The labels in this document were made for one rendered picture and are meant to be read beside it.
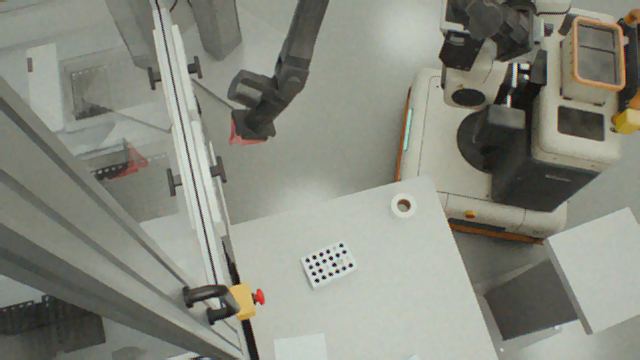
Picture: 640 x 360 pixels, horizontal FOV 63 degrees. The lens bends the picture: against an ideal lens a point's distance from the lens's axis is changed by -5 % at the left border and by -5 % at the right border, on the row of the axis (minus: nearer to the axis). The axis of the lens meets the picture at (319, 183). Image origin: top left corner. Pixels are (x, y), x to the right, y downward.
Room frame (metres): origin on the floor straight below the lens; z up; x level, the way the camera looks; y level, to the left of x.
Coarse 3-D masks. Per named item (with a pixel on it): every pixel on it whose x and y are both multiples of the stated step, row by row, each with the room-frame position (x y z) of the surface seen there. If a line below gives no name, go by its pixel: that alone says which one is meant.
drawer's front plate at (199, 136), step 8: (200, 128) 0.63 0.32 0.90; (200, 136) 0.59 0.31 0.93; (200, 144) 0.57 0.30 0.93; (200, 152) 0.55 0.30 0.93; (200, 160) 0.53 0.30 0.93; (208, 160) 0.55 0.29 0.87; (208, 168) 0.51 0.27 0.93; (208, 176) 0.49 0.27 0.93; (208, 184) 0.46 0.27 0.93; (208, 192) 0.44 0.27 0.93; (216, 200) 0.43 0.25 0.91; (216, 208) 0.40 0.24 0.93; (216, 216) 0.38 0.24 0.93; (216, 224) 0.37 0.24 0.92; (224, 232) 0.37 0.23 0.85
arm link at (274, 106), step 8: (264, 96) 0.58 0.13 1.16; (272, 96) 0.59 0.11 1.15; (264, 104) 0.58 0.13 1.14; (272, 104) 0.57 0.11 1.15; (280, 104) 0.58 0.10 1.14; (288, 104) 0.59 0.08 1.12; (264, 112) 0.57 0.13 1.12; (272, 112) 0.57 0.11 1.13; (280, 112) 0.57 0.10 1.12; (272, 120) 0.56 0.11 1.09
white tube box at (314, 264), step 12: (312, 252) 0.35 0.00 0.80; (324, 252) 0.35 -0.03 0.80; (336, 252) 0.35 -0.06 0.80; (348, 252) 0.36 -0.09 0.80; (312, 264) 0.32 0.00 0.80; (324, 264) 0.32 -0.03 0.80; (336, 264) 0.32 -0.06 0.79; (348, 264) 0.33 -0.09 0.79; (312, 276) 0.29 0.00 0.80; (324, 276) 0.29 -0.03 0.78; (336, 276) 0.29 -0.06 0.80
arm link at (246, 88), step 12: (240, 72) 0.62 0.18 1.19; (240, 84) 0.59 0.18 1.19; (252, 84) 0.60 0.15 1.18; (264, 84) 0.60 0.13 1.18; (276, 84) 0.62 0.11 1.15; (288, 84) 0.59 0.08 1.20; (300, 84) 0.60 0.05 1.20; (228, 96) 0.58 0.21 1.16; (240, 96) 0.57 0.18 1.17; (252, 96) 0.58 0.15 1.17; (288, 96) 0.58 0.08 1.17; (252, 108) 0.57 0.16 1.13
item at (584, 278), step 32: (608, 224) 0.49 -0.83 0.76; (576, 256) 0.39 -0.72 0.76; (608, 256) 0.40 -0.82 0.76; (480, 288) 0.45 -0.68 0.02; (512, 288) 0.39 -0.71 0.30; (544, 288) 0.35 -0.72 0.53; (576, 288) 0.31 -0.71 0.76; (608, 288) 0.31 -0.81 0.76; (512, 320) 0.30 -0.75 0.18; (544, 320) 0.27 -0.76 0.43; (608, 320) 0.22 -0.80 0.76; (512, 352) 0.20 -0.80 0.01
